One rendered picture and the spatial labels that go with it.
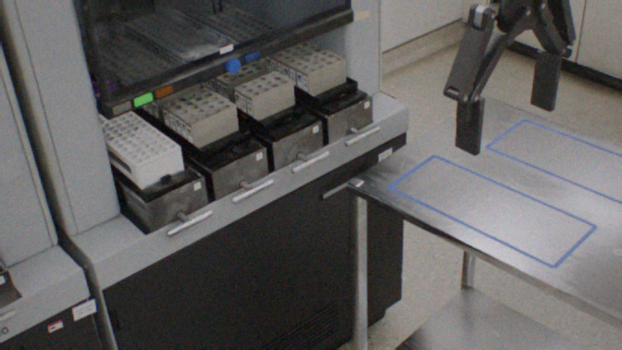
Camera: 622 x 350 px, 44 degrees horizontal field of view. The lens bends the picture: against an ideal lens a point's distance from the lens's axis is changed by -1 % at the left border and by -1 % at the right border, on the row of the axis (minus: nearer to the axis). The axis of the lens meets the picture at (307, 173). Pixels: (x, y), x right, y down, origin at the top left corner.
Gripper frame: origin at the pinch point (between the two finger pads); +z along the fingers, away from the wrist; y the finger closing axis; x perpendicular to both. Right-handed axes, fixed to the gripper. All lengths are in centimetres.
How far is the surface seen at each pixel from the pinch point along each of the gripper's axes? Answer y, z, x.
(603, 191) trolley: 46, 38, 10
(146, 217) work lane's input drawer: -17, 42, 66
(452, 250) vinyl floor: 91, 120, 78
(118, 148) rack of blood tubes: -14, 34, 78
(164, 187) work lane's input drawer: -12, 38, 67
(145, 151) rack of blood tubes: -11, 34, 74
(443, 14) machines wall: 206, 104, 186
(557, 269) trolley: 22.2, 38.0, 2.7
